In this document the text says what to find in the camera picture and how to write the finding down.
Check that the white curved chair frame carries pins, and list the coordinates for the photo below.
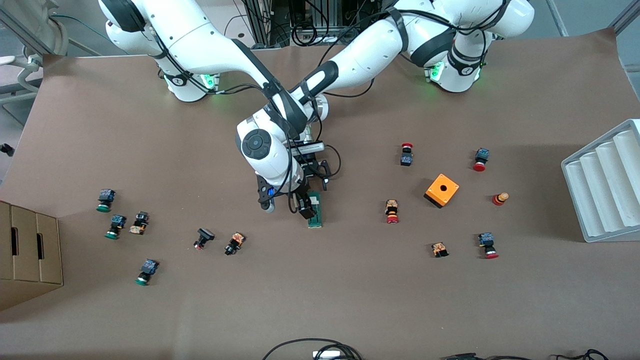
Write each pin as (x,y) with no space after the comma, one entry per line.
(59,35)

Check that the black button orange block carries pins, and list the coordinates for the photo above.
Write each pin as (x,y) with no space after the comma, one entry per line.
(139,222)
(234,243)

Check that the red button orange block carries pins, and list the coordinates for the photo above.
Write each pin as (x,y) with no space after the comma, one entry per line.
(392,210)

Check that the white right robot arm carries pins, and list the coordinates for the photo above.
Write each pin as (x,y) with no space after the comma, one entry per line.
(200,40)

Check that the orange button enclosure box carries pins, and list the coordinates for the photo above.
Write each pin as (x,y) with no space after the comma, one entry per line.
(445,197)

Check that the small white device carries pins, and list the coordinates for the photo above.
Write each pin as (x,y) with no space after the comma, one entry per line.
(327,354)

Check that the black square button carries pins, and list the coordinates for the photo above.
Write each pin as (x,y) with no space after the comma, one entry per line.
(204,235)

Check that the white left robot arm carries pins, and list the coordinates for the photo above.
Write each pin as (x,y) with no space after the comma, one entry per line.
(370,55)

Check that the red button blue block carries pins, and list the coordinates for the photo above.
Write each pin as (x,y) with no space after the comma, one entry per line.
(486,241)
(481,156)
(406,159)

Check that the grey aluminium bar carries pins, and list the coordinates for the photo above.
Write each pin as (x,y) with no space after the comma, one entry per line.
(625,18)

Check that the aluminium rack frame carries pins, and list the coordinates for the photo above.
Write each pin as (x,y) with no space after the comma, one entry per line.
(260,20)

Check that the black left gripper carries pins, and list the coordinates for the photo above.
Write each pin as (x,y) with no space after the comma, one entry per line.
(311,163)

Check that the red yellow button head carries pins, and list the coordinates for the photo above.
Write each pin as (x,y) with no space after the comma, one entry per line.
(500,198)

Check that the small black floor object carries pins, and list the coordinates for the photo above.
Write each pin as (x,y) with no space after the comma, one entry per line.
(6,149)

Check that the white stepped tray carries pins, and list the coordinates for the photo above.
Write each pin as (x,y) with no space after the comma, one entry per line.
(600,200)

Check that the brown cardboard box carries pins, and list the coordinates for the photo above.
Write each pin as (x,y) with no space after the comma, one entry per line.
(30,250)

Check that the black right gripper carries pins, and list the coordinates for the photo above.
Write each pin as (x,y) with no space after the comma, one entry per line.
(300,194)

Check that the green button blue block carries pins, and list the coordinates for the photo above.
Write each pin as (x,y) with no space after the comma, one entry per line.
(149,267)
(117,222)
(106,196)

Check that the orange black contact block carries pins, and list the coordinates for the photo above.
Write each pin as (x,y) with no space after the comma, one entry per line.
(439,249)

